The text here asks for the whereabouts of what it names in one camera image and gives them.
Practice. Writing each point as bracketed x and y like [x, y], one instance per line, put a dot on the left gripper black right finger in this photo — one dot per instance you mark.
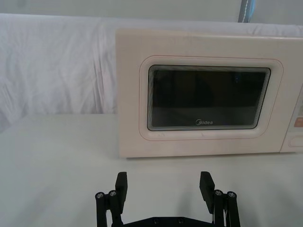
[207, 189]

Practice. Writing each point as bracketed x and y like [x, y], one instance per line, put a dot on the grey striped post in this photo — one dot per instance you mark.
[246, 10]

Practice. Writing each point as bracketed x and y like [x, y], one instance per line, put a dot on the white curtain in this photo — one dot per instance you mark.
[47, 59]

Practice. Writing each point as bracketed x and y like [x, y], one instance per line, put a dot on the oven control panel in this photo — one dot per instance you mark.
[294, 99]

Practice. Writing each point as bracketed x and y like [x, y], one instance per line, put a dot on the white table cloth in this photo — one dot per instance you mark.
[59, 165]

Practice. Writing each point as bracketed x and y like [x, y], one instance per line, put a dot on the cream microwave oven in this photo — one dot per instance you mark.
[208, 94]

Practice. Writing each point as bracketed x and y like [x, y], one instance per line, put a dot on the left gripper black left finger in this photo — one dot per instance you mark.
[121, 189]

